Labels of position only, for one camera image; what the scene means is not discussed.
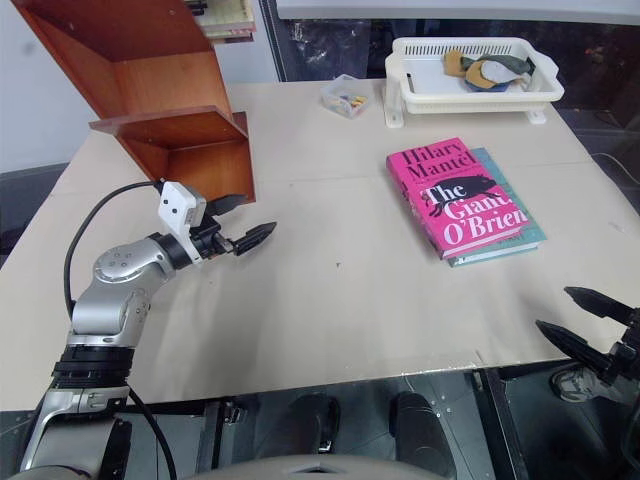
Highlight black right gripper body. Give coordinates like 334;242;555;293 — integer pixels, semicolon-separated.
602;307;640;389

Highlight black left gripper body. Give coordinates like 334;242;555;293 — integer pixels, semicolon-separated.
191;213;237;261

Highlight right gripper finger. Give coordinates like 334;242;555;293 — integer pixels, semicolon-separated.
535;319;614;384
563;286;633;327

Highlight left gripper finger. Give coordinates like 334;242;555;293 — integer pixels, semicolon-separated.
231;220;278;258
204;193;250;218

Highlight pink hardcover book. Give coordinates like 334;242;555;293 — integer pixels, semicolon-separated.
385;137;530;261

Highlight teal hardcover book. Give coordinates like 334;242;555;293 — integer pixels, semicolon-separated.
447;146;547;269

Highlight brown wooden bookshelf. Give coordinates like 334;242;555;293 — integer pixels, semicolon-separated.
12;0;257;204

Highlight grey sneaker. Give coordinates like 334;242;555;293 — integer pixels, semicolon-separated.
551;368;607;404

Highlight clear plastic box colourful pieces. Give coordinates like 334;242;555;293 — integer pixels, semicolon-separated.
320;74;372;120

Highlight black rounded shape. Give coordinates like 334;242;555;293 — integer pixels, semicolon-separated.
389;392;457;472

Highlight white plastic basket tray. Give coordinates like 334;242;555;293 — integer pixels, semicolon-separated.
383;52;566;129

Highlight stack of beige books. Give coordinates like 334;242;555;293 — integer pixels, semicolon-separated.
184;0;256;44

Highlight grey rounded robot torso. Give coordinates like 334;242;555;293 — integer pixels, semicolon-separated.
199;452;454;480

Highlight blue cloth piece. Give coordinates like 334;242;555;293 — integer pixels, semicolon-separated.
467;77;512;94

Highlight white round cloth piece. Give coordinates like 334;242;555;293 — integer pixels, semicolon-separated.
482;59;517;84

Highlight tan cloth piece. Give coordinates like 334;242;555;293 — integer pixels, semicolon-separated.
464;62;494;89

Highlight mustard yellow cloth piece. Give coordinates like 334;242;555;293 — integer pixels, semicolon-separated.
442;49;465;79

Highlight white window ledge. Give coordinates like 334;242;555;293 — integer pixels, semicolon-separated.
274;0;640;22

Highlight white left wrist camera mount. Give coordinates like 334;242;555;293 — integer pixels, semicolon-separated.
157;181;207;262

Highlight black metal table frame bar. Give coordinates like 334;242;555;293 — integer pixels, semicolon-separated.
477;367;532;480

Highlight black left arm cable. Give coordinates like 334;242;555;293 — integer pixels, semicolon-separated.
63;180;177;480

